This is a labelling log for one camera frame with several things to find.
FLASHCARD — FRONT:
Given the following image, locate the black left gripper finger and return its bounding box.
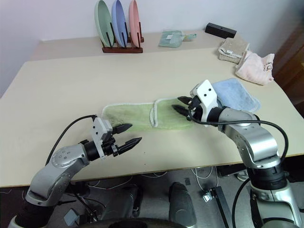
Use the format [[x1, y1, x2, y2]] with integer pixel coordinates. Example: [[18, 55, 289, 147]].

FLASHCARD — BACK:
[[117, 136, 143, 156], [112, 123, 133, 136]]

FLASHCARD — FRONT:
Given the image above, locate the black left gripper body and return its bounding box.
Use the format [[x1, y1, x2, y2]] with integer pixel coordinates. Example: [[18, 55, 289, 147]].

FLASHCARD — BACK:
[[102, 134, 120, 158]]

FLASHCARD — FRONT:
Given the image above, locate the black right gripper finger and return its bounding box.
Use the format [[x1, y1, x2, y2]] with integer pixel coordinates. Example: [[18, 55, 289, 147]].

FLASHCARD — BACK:
[[177, 95, 194, 106], [171, 104, 191, 118]]

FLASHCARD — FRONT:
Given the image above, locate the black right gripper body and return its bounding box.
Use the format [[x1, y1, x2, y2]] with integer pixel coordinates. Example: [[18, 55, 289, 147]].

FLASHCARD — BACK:
[[187, 94, 205, 122]]

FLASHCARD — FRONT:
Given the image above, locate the light green towel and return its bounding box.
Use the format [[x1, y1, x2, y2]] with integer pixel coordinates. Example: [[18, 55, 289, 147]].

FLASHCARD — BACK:
[[102, 97, 202, 132]]

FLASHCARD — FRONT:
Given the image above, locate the light blue towel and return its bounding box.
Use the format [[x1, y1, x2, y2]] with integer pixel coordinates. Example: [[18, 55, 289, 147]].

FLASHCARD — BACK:
[[210, 78, 261, 113]]

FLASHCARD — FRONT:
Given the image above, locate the teal folded towel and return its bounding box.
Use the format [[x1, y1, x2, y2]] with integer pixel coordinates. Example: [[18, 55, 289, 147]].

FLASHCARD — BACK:
[[158, 30, 198, 48]]

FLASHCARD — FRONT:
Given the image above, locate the pink towel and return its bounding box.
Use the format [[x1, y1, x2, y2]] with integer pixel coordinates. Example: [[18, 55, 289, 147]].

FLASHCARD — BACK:
[[235, 50, 276, 86]]

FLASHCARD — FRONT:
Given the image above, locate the beige folded towel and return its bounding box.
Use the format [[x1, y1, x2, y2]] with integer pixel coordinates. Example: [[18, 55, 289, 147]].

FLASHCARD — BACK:
[[218, 37, 251, 65]]

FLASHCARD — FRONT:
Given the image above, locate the dark rounded robot leg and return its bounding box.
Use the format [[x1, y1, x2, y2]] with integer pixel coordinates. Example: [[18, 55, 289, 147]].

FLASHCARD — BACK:
[[168, 181, 197, 228], [101, 183, 143, 225]]

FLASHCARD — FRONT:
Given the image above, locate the black flat floor box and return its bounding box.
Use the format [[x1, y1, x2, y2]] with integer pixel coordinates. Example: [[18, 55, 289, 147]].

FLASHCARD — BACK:
[[217, 164, 248, 178]]

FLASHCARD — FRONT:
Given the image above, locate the black rectangular box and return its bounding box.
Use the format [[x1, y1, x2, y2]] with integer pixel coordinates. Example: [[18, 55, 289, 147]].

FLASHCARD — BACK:
[[205, 22, 238, 39]]

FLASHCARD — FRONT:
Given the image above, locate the brown wooden plate rack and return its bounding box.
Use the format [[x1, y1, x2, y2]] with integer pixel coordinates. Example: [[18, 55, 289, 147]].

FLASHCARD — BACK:
[[101, 21, 145, 54]]

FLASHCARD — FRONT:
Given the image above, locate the grey plug box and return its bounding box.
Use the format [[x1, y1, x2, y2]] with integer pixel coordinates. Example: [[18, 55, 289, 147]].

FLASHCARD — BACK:
[[63, 208, 81, 227]]

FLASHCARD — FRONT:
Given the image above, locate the small grey device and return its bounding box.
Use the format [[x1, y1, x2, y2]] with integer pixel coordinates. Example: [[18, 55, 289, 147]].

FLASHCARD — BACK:
[[201, 189, 214, 203]]

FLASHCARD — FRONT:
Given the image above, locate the pink plate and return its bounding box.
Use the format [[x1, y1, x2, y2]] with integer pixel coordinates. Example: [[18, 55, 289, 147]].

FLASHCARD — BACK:
[[128, 0, 141, 47]]

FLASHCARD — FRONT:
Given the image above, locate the black metal bar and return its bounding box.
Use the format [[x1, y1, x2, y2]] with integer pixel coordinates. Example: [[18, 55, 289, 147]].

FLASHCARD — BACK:
[[212, 186, 233, 228]]

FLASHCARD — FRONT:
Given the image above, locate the blue plate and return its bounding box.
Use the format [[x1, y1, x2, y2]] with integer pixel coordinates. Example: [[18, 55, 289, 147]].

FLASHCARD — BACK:
[[111, 0, 128, 47]]

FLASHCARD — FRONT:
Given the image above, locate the green plate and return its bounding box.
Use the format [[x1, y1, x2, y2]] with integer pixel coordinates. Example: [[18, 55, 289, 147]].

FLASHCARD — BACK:
[[94, 0, 114, 48]]

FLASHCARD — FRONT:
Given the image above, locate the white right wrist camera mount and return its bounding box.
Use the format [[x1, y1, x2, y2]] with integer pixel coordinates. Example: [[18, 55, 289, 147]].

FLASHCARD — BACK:
[[189, 79, 221, 128]]

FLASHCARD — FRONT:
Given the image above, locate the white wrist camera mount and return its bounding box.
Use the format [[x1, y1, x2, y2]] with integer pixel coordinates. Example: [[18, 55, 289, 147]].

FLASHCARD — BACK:
[[89, 117, 114, 160], [189, 79, 221, 128]]

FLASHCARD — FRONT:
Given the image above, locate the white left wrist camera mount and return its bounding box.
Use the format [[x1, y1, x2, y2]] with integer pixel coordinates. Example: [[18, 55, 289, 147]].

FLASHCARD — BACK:
[[89, 117, 114, 160]]

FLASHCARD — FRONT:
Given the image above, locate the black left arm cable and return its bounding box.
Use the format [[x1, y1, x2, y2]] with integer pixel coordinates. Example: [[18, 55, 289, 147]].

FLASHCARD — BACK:
[[45, 114, 98, 165]]

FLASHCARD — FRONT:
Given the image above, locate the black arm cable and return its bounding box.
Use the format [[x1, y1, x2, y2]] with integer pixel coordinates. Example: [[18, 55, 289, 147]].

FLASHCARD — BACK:
[[45, 114, 98, 165], [186, 110, 290, 165]]

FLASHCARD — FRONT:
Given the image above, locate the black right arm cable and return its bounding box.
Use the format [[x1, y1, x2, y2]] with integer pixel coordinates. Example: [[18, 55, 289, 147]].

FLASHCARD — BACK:
[[186, 110, 290, 165]]

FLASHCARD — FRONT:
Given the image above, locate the white floor cable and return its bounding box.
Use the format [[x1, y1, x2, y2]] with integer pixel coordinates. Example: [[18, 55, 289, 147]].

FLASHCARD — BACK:
[[86, 171, 168, 190], [191, 165, 220, 192]]

